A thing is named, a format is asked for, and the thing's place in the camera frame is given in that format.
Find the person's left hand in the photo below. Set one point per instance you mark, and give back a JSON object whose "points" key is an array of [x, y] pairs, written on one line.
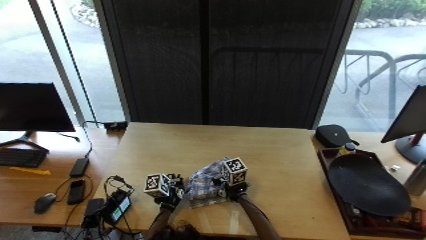
{"points": [[171, 195]]}

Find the person's right hand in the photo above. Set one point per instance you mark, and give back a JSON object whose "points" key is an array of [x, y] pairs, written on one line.
{"points": [[232, 188]]}

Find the blue white patterned cloth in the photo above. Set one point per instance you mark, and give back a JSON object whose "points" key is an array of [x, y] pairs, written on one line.
{"points": [[205, 183]]}

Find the left glove marker cube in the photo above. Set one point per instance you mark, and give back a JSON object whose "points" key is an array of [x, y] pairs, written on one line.
{"points": [[156, 185]]}

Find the glove marker cube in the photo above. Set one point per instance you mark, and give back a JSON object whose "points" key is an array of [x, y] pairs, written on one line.
{"points": [[156, 185], [235, 170]]}

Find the right glove marker cube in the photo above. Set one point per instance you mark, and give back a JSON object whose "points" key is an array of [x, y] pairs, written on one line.
{"points": [[235, 170]]}

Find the smartphone with lit screen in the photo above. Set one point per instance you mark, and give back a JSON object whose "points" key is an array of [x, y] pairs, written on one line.
{"points": [[119, 204]]}

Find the black power bank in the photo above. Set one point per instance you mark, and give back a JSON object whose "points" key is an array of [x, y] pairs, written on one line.
{"points": [[93, 210]]}

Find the black connector block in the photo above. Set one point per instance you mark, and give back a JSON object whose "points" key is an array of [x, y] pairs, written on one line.
{"points": [[115, 125]]}

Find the black power adapter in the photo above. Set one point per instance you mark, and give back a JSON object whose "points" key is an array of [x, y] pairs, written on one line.
{"points": [[79, 167]]}

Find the black smartphone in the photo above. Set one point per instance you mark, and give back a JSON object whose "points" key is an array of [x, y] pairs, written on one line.
{"points": [[76, 191]]}

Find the black computer mouse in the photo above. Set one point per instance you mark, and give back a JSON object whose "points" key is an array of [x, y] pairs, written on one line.
{"points": [[44, 202]]}

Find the yellow flat tool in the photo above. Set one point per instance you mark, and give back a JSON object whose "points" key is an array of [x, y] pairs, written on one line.
{"points": [[30, 171]]}

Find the black keyboard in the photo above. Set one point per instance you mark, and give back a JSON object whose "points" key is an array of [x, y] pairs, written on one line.
{"points": [[22, 157]]}

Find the black zipped pouch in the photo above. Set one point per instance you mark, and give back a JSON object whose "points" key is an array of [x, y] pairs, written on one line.
{"points": [[333, 135]]}

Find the black window blind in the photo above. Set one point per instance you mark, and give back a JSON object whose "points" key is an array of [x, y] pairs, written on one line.
{"points": [[221, 60]]}

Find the black computer monitor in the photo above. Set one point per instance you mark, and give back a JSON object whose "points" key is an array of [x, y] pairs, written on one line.
{"points": [[31, 108]]}

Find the yellow bottle with black cap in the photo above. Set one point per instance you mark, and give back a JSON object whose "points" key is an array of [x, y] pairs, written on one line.
{"points": [[348, 148]]}

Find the dark wooden box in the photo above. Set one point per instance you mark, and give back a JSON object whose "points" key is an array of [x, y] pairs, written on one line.
{"points": [[354, 220]]}

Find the dark oval tray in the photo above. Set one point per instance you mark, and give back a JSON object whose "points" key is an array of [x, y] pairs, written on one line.
{"points": [[368, 185]]}

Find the small white object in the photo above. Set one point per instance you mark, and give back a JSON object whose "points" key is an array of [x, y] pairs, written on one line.
{"points": [[394, 168]]}

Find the grey metal bottle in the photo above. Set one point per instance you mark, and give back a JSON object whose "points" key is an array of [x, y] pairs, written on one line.
{"points": [[417, 180]]}

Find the metal bicycle rack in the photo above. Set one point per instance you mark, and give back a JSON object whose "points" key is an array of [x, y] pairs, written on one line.
{"points": [[377, 83]]}

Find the dark monitor with red stand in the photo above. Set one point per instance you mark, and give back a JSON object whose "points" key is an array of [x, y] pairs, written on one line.
{"points": [[408, 125]]}

